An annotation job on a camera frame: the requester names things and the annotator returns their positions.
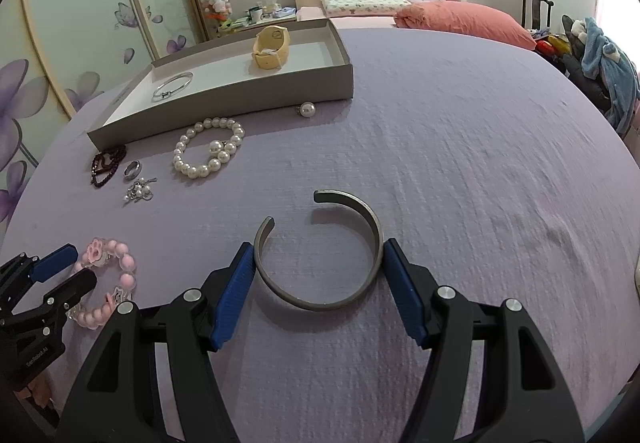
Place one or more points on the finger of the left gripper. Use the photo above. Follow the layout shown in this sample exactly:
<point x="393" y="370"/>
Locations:
<point x="54" y="263"/>
<point x="69" y="293"/>

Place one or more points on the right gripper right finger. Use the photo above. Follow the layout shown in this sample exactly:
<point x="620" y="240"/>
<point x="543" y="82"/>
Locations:
<point x="523" y="394"/>

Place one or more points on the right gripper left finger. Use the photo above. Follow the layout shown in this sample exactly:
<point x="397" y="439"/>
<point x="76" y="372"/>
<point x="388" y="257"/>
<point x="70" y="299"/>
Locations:
<point x="115" y="397"/>

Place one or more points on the thin silver bangle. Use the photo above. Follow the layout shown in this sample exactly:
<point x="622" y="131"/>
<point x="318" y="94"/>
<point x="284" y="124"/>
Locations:
<point x="171" y="86"/>

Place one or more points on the silver cuff bangle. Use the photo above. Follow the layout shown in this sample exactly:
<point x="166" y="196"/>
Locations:
<point x="335" y="266"/>

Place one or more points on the yellow wrist watch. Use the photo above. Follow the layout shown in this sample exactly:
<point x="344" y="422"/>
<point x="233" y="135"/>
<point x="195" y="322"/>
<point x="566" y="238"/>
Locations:
<point x="271" y="47"/>

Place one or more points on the person's left hand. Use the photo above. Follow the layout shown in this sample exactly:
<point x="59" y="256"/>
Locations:
<point x="40" y="391"/>

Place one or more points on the purple table cloth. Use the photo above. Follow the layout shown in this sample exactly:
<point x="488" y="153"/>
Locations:
<point x="487" y="165"/>

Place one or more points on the wardrobe with floral doors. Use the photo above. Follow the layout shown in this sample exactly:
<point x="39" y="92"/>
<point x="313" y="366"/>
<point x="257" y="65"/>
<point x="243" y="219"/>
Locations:
<point x="58" y="55"/>

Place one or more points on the pink nightstand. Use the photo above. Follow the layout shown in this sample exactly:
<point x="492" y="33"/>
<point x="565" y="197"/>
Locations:
<point x="287" y="14"/>

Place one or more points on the grey shallow tray box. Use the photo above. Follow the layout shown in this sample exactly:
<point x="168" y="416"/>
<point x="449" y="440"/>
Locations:
<point x="227" y="82"/>

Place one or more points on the grey chair with clothes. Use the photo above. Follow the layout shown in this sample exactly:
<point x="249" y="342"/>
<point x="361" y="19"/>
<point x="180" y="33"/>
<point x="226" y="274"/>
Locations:
<point x="593" y="88"/>

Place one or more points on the blue plush garment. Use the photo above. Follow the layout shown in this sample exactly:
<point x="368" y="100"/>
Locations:
<point x="603" y="58"/>

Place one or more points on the folded salmon quilt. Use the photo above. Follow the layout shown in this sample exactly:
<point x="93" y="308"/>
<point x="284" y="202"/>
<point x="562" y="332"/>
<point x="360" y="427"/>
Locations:
<point x="465" y="18"/>

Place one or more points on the dark wooden chair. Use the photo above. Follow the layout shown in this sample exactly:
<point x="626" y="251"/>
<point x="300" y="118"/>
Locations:
<point x="540" y="13"/>

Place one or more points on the floral white pillow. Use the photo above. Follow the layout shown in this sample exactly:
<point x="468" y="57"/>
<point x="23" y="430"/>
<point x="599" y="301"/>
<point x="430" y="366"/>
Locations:
<point x="341" y="8"/>

